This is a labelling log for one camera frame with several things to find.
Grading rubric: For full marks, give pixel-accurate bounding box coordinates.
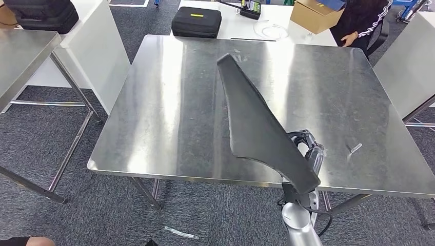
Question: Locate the stainless steel workbench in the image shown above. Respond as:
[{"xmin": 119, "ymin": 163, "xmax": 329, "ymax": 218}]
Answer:
[
  {"xmin": 86, "ymin": 34, "xmax": 435, "ymax": 232},
  {"xmin": 0, "ymin": 29, "xmax": 103, "ymax": 204},
  {"xmin": 402, "ymin": 95, "xmax": 435, "ymax": 131}
]

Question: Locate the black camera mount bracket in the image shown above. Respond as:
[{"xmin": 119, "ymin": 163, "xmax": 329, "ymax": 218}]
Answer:
[{"xmin": 282, "ymin": 181, "xmax": 311, "ymax": 208}]

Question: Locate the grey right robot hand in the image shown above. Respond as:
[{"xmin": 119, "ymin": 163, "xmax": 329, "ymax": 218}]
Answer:
[{"xmin": 288, "ymin": 129, "xmax": 326, "ymax": 177}]

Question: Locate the clear strip on floor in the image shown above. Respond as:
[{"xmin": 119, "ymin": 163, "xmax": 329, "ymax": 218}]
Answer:
[{"xmin": 164, "ymin": 226, "xmax": 200, "ymax": 241}]

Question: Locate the blue trolley frame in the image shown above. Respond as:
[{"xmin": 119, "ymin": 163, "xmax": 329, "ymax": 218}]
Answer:
[{"xmin": 396, "ymin": 0, "xmax": 429, "ymax": 23}]

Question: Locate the seated person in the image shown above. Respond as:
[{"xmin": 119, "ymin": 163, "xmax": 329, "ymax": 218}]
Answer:
[{"xmin": 0, "ymin": 236, "xmax": 55, "ymax": 246}]

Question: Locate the tan cardboard box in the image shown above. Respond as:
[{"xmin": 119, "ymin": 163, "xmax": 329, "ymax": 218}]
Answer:
[{"xmin": 0, "ymin": 5, "xmax": 17, "ymax": 28}]

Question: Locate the brown cardboard box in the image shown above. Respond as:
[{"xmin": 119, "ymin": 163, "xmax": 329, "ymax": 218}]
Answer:
[{"xmin": 290, "ymin": 0, "xmax": 346, "ymax": 35}]

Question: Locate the blue folder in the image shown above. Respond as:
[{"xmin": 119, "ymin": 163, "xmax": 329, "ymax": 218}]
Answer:
[{"xmin": 316, "ymin": 0, "xmax": 347, "ymax": 11}]

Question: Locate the black desk stand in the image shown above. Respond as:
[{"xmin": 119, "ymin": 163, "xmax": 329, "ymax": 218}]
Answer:
[{"xmin": 217, "ymin": 0, "xmax": 242, "ymax": 10}]

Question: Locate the white coiled cable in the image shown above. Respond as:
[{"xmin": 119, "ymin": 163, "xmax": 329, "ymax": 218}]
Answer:
[{"xmin": 253, "ymin": 20, "xmax": 289, "ymax": 40}]

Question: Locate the black bag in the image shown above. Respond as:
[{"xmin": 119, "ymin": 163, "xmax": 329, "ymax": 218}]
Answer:
[{"xmin": 3, "ymin": 0, "xmax": 80, "ymax": 35}]

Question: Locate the black zip case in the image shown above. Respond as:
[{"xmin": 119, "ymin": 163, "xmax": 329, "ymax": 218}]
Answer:
[{"xmin": 171, "ymin": 7, "xmax": 222, "ymax": 38}]

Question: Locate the black plastic car trim part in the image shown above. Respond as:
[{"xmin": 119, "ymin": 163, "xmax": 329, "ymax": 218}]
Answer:
[{"xmin": 216, "ymin": 53, "xmax": 321, "ymax": 195}]

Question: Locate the small black device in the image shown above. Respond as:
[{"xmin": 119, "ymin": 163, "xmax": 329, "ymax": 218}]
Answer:
[{"xmin": 239, "ymin": 0, "xmax": 262, "ymax": 21}]

